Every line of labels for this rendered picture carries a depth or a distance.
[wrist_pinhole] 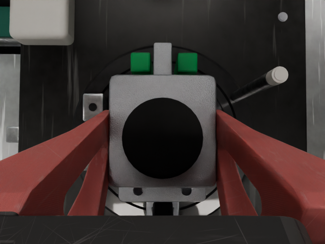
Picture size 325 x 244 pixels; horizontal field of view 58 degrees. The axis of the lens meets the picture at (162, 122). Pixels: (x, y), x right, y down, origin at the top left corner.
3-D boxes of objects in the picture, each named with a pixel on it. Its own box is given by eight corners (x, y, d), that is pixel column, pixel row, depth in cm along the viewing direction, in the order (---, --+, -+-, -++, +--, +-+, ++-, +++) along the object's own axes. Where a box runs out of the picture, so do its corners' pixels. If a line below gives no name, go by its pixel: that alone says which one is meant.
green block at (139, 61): (153, 85, 22) (150, 71, 17) (137, 85, 22) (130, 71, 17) (153, 69, 22) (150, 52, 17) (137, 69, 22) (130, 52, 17)
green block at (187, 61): (189, 85, 22) (197, 72, 17) (173, 85, 22) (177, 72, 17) (189, 70, 22) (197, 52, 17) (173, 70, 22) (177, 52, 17)
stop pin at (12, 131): (39, 141, 29) (19, 143, 25) (26, 141, 29) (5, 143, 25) (39, 127, 29) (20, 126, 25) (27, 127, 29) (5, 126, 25)
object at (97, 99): (107, 122, 22) (103, 121, 21) (87, 122, 22) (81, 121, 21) (107, 96, 22) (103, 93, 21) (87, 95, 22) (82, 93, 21)
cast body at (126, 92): (199, 191, 17) (223, 227, 10) (125, 191, 17) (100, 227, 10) (198, 53, 18) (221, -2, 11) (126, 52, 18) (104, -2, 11)
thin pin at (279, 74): (240, 101, 22) (289, 82, 14) (229, 101, 22) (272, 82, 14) (240, 91, 22) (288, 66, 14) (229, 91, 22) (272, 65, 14)
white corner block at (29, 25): (80, 52, 27) (66, 37, 22) (30, 51, 26) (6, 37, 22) (81, 1, 27) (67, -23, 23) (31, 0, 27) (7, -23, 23)
